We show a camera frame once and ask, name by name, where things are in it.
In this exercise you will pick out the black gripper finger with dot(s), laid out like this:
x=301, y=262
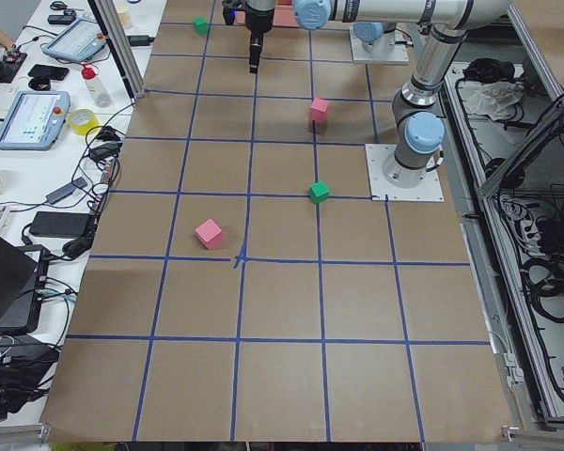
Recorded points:
x=255, y=50

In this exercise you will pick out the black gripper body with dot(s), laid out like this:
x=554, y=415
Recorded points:
x=257, y=21

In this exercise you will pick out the pink cube near arm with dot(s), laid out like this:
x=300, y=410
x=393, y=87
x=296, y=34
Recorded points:
x=318, y=111

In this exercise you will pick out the pink plastic bin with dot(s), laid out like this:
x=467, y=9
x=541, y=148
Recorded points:
x=284, y=16

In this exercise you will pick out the green cube by table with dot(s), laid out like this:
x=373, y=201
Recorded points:
x=201, y=26

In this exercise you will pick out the green cube far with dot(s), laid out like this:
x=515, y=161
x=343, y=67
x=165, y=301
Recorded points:
x=318, y=192

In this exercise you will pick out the squeeze bottle red cap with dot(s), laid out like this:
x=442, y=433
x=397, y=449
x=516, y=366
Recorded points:
x=95, y=86

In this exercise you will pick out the teach pendant upper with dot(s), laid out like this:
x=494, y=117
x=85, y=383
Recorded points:
x=77, y=43

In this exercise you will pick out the teach pendant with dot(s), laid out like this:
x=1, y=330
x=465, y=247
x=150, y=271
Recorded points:
x=34, y=120
x=77, y=43

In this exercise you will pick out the yellow tape roll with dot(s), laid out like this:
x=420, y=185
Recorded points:
x=83, y=121

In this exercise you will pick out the pink cube centre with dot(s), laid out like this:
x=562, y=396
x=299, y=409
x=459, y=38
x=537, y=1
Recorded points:
x=210, y=234

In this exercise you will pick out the black smartphone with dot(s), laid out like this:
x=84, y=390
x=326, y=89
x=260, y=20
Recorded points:
x=51, y=72

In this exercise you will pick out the teach pendant lower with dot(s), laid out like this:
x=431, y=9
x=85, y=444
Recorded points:
x=34, y=120

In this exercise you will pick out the black power adapter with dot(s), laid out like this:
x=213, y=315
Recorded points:
x=49, y=224

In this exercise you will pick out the black laptop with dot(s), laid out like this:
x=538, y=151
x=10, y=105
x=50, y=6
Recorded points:
x=23, y=271

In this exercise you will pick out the aluminium frame post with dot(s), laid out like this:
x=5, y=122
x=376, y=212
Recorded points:
x=106, y=16

